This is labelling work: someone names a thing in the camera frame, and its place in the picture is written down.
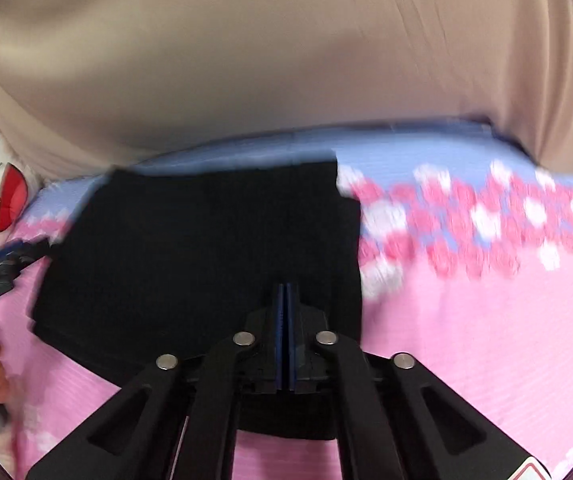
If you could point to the black pants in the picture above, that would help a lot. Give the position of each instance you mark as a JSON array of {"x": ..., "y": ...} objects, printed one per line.
[{"x": 191, "y": 240}]

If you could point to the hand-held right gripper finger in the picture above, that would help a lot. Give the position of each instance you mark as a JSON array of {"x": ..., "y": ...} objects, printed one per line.
[
  {"x": 291, "y": 335},
  {"x": 281, "y": 335}
]

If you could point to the pink floral bedsheet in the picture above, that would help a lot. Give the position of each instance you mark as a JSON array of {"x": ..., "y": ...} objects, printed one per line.
[{"x": 466, "y": 335}]

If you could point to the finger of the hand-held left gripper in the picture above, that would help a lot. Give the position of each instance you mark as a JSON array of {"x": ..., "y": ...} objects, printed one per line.
[{"x": 24, "y": 254}]

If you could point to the beige cloth drape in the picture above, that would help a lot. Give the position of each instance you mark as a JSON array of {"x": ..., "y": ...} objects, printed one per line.
[{"x": 266, "y": 60}]

